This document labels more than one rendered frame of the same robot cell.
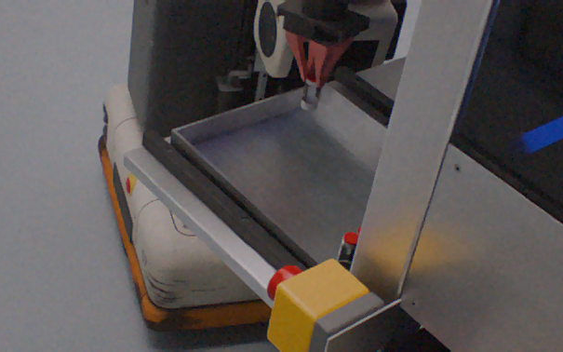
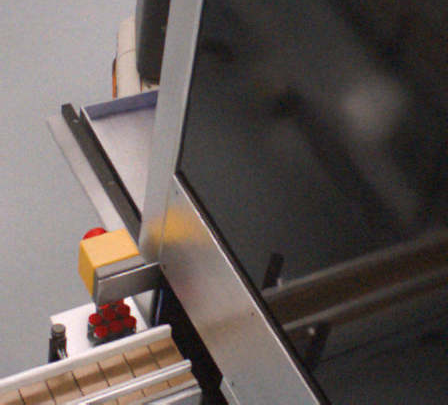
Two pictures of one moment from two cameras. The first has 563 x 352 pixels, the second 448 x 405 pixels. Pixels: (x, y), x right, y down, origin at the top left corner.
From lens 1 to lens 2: 0.67 m
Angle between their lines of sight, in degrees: 12
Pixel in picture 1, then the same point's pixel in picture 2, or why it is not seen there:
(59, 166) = (80, 77)
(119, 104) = (127, 36)
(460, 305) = (181, 274)
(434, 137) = (167, 169)
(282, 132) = not seen: hidden behind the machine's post
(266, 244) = (119, 202)
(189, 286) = not seen: hidden behind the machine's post
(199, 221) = (82, 177)
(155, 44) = not seen: outside the picture
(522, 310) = (203, 286)
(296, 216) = not seen: hidden behind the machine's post
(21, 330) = (20, 212)
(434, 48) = (164, 117)
